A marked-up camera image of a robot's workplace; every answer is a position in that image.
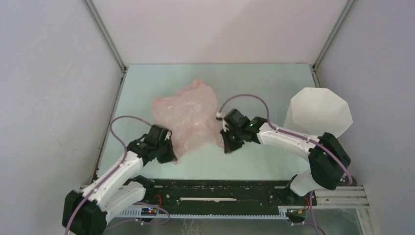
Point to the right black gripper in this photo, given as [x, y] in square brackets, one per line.
[229, 146]

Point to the white plastic trash bin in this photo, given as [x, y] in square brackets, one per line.
[315, 111]

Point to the pink plastic trash bag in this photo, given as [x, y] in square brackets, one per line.
[191, 116]

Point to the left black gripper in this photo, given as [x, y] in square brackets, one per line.
[170, 155]

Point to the aluminium frame rail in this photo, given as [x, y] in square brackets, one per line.
[350, 197]

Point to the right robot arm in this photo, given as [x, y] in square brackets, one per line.
[327, 159]

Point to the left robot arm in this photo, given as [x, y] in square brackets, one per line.
[88, 211]

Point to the small electronics board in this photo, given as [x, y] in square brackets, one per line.
[149, 212]

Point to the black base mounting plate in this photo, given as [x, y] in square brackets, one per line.
[224, 198]

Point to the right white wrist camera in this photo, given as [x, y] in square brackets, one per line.
[220, 118]

